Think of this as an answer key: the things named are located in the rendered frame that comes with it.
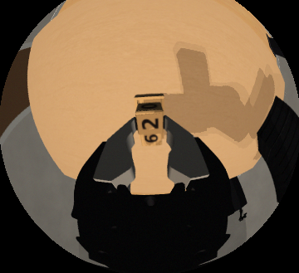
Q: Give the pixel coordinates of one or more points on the tan cube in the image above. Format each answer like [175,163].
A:
[151,139]
[149,117]

